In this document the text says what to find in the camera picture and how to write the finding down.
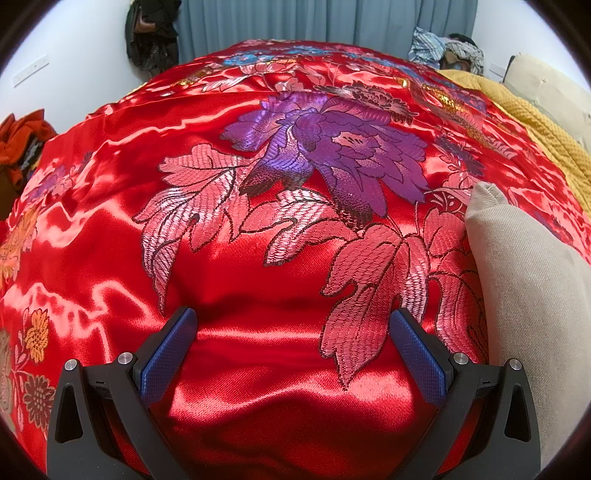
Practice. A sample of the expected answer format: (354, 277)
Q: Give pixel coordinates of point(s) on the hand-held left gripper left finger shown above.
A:
(166, 353)

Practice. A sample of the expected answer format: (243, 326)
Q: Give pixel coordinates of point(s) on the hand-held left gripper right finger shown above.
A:
(418, 355)

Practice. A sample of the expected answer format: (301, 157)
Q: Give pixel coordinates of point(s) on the beige pants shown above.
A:
(531, 300)

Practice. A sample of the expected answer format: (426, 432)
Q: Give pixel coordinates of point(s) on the red floral satin blanket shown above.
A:
(258, 207)

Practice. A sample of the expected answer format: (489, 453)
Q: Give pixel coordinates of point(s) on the orange clothes pile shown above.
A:
(21, 138)

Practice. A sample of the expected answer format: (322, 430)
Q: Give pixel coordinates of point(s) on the yellow knitted blanket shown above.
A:
(531, 120)

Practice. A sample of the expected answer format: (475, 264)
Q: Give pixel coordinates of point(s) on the beige headboard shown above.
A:
(549, 87)

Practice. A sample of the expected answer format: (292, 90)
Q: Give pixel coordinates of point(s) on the striped clothes pile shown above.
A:
(445, 48)

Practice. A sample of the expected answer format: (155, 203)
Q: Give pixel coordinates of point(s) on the hanging black bags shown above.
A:
(152, 37)

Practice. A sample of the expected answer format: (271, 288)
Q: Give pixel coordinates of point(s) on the blue-grey curtain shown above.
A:
(304, 25)

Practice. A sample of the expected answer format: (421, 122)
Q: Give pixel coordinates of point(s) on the white wall switch panel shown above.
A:
(30, 70)

